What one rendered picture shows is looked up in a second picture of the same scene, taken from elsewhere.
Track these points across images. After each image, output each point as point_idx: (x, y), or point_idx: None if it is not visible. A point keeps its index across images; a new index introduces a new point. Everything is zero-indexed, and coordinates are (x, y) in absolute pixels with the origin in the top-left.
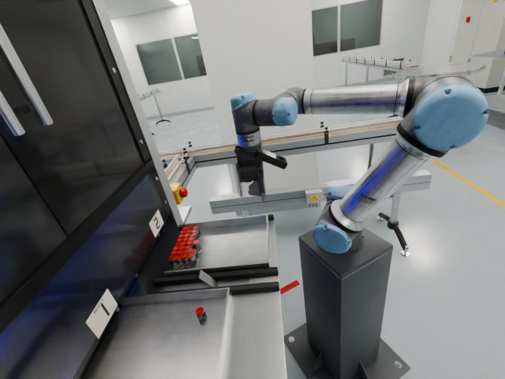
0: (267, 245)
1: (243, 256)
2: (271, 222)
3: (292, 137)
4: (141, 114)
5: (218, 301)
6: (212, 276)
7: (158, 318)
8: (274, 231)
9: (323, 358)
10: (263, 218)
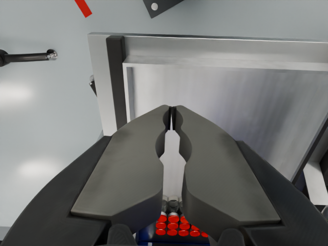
0: (283, 70)
1: (256, 120)
2: (133, 45)
3: None
4: None
5: None
6: (299, 174)
7: (325, 215)
8: (181, 38)
9: None
10: (129, 74)
